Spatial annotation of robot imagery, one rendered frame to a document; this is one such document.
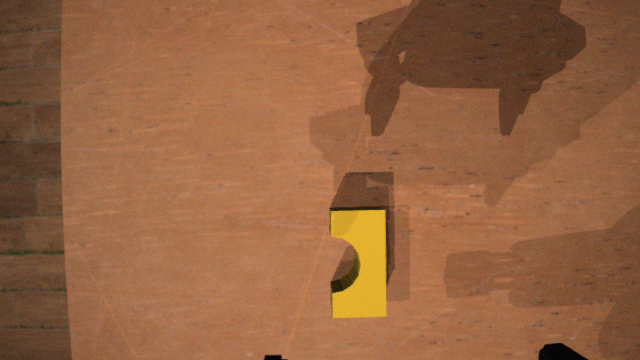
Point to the yellow arch block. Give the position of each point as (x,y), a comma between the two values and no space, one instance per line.
(362,292)

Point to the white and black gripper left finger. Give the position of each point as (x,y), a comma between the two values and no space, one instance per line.
(273,357)

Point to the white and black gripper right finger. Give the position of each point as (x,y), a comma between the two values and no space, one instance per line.
(559,351)

